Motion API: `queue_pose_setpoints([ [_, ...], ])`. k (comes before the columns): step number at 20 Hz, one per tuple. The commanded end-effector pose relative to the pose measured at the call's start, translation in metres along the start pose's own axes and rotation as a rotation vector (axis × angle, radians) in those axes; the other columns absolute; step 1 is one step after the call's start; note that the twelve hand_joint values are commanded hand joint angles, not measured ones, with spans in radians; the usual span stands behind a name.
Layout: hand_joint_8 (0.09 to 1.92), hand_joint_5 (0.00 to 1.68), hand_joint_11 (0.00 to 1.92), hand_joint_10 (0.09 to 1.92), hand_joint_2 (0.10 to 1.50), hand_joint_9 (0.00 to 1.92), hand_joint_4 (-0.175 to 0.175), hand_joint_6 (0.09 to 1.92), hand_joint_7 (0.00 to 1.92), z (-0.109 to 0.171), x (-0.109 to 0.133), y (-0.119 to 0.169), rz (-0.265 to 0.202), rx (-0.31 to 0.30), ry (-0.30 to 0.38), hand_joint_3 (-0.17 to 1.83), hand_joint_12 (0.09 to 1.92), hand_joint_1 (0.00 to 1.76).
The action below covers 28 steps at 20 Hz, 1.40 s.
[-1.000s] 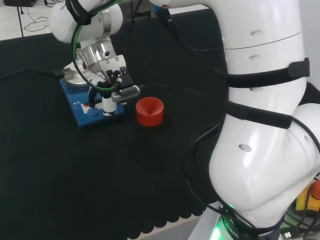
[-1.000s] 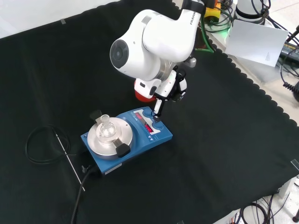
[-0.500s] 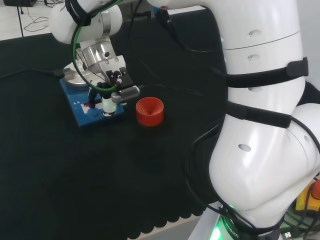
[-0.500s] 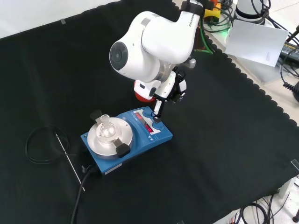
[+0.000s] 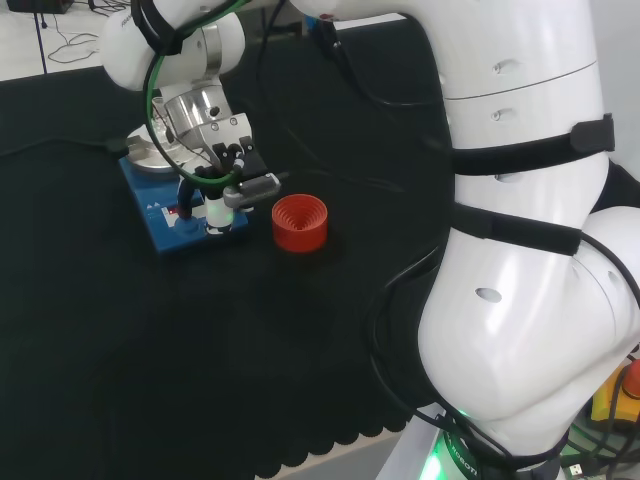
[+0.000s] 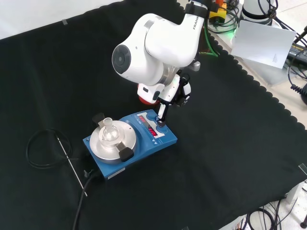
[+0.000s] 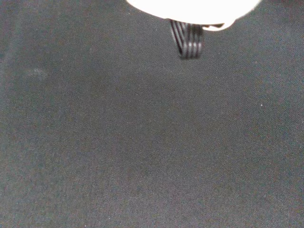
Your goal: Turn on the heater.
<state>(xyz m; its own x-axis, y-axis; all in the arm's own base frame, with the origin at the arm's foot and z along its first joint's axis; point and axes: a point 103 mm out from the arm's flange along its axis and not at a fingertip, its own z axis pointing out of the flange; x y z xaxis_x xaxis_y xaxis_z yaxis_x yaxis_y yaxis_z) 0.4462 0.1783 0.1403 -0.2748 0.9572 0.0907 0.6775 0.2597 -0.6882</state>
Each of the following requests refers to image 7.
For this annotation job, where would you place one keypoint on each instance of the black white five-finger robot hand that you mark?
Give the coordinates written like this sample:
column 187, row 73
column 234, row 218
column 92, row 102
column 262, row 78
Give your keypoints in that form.
column 190, row 9

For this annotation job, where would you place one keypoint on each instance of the black cloth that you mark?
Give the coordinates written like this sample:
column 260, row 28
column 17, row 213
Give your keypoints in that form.
column 142, row 142

